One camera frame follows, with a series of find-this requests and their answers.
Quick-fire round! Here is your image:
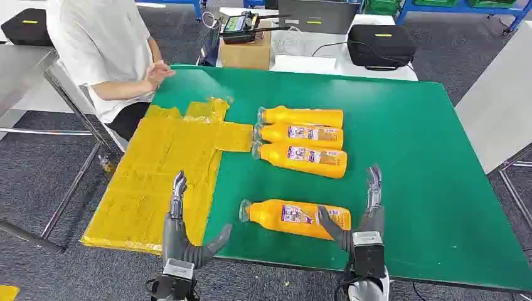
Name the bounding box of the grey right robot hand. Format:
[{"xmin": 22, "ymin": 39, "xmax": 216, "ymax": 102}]
[{"xmin": 316, "ymin": 164, "xmax": 386, "ymax": 253}]

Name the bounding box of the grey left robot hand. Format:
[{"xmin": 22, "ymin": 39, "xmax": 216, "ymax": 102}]
[{"xmin": 161, "ymin": 171, "xmax": 233, "ymax": 268}]

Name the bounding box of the green table mat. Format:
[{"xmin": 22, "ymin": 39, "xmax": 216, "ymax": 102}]
[{"xmin": 150, "ymin": 63, "xmax": 532, "ymax": 292}]

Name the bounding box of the yellow sheet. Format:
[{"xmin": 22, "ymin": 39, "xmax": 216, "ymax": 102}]
[{"xmin": 80, "ymin": 97, "xmax": 255, "ymax": 255}]

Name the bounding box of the orange drink bottle with label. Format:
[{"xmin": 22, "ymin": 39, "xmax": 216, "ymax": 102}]
[
  {"xmin": 251, "ymin": 140, "xmax": 348, "ymax": 180},
  {"xmin": 238, "ymin": 199, "xmax": 353, "ymax": 241},
  {"xmin": 253, "ymin": 122, "xmax": 345, "ymax": 151}
]

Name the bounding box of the small clear bottle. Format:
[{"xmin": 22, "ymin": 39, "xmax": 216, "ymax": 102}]
[{"xmin": 98, "ymin": 154, "xmax": 118, "ymax": 174}]

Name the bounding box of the orange drink bottle plain side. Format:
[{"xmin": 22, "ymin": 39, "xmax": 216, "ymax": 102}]
[{"xmin": 257, "ymin": 105, "xmax": 344, "ymax": 129}]

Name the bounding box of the person's hand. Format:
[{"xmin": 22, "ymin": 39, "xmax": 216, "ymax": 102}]
[{"xmin": 144, "ymin": 60, "xmax": 177, "ymax": 90}]

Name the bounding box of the white flat box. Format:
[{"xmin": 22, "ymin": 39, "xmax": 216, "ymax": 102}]
[{"xmin": 272, "ymin": 54, "xmax": 338, "ymax": 76}]

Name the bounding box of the grey table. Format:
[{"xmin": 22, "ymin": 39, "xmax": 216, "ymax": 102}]
[{"xmin": 454, "ymin": 21, "xmax": 532, "ymax": 233}]

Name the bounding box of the yellow floor marker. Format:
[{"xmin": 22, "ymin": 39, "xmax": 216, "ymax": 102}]
[{"xmin": 0, "ymin": 284, "xmax": 21, "ymax": 301}]

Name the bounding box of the black case with yellow tag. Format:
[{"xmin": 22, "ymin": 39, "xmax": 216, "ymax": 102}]
[
  {"xmin": 346, "ymin": 23, "xmax": 417, "ymax": 71},
  {"xmin": 0, "ymin": 8, "xmax": 53, "ymax": 47}
]

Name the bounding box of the white table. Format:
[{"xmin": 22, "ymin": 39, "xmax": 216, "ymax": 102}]
[{"xmin": 198, "ymin": 7, "xmax": 419, "ymax": 82}]

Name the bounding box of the cardboard box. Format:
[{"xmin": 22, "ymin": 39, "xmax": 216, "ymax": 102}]
[{"xmin": 219, "ymin": 29, "xmax": 274, "ymax": 71}]

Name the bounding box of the grey laptop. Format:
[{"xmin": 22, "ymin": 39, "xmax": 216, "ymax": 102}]
[{"xmin": 277, "ymin": 0, "xmax": 361, "ymax": 35}]

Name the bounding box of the person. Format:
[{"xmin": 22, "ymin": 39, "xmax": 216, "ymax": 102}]
[{"xmin": 45, "ymin": 0, "xmax": 177, "ymax": 142}]

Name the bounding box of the green crate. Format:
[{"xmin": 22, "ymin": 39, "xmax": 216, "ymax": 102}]
[
  {"xmin": 413, "ymin": 0, "xmax": 459, "ymax": 8},
  {"xmin": 364, "ymin": 0, "xmax": 402, "ymax": 16},
  {"xmin": 467, "ymin": 0, "xmax": 517, "ymax": 9}
]

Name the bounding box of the black remote controller with screen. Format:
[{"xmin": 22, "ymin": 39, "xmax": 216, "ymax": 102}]
[{"xmin": 220, "ymin": 11, "xmax": 292, "ymax": 45}]

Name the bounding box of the blue metal rack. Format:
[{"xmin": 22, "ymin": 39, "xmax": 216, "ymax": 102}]
[{"xmin": 395, "ymin": 0, "xmax": 532, "ymax": 36}]

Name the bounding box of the steel table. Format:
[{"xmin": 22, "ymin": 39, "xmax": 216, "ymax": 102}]
[{"xmin": 0, "ymin": 44, "xmax": 126, "ymax": 255}]

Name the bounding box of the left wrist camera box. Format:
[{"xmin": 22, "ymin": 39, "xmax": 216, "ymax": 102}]
[{"xmin": 161, "ymin": 258, "xmax": 196, "ymax": 281}]

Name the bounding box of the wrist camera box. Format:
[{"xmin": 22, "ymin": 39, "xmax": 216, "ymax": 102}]
[
  {"xmin": 161, "ymin": 258, "xmax": 196, "ymax": 281},
  {"xmin": 351, "ymin": 231, "xmax": 386, "ymax": 279}
]

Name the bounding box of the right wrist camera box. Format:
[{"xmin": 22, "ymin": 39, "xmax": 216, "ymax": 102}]
[{"xmin": 351, "ymin": 231, "xmax": 386, "ymax": 279}]

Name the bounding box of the black cable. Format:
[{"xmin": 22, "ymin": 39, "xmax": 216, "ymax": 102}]
[{"xmin": 311, "ymin": 40, "xmax": 417, "ymax": 72}]

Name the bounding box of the white cable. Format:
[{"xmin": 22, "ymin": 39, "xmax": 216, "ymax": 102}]
[{"xmin": 201, "ymin": 11, "xmax": 218, "ymax": 31}]

